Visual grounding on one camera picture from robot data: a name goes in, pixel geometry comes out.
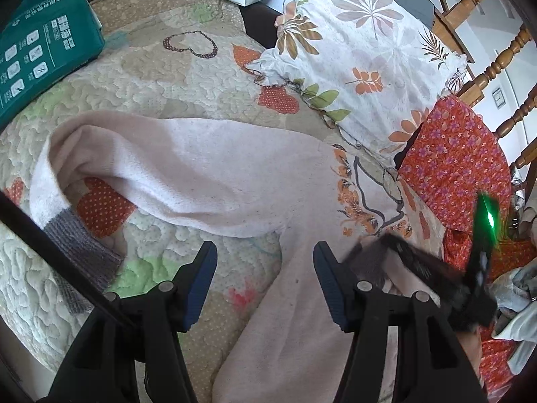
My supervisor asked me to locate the grey white cloth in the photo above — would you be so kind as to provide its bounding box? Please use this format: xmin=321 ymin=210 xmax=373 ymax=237
xmin=489 ymin=260 xmax=537 ymax=376

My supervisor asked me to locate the red floral cloth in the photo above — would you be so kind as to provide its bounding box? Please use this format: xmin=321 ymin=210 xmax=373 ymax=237
xmin=396 ymin=96 xmax=537 ymax=395

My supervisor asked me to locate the person's right forearm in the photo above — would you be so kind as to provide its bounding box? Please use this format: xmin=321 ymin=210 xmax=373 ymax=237
xmin=459 ymin=326 xmax=484 ymax=385

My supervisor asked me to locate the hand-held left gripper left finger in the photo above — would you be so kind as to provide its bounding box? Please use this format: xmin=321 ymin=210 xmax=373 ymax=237
xmin=40 ymin=241 xmax=218 ymax=403

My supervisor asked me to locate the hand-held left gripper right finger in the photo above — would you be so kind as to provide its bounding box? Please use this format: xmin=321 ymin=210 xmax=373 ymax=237
xmin=313 ymin=241 xmax=489 ymax=403

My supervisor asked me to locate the floral leaf print pillow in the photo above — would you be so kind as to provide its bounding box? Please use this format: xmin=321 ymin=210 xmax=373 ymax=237
xmin=245 ymin=0 xmax=468 ymax=169

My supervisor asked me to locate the wooden chair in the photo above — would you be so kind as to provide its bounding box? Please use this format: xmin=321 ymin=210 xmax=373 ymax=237
xmin=378 ymin=0 xmax=537 ymax=185

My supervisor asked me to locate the teal plastic package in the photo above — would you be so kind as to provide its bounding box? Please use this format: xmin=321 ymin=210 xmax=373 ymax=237
xmin=0 ymin=0 xmax=105 ymax=131

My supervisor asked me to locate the pink sweater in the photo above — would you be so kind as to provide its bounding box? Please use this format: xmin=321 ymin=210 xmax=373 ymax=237
xmin=31 ymin=111 xmax=445 ymax=403

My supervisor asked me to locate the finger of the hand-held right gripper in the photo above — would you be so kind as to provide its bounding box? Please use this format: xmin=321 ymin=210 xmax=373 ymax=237
xmin=348 ymin=232 xmax=471 ymax=303

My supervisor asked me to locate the quilted heart print blanket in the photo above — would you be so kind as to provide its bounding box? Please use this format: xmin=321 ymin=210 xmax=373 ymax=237
xmin=0 ymin=0 xmax=445 ymax=387

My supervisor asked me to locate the black cable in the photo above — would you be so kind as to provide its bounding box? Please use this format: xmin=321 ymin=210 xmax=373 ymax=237
xmin=0 ymin=191 xmax=137 ymax=330

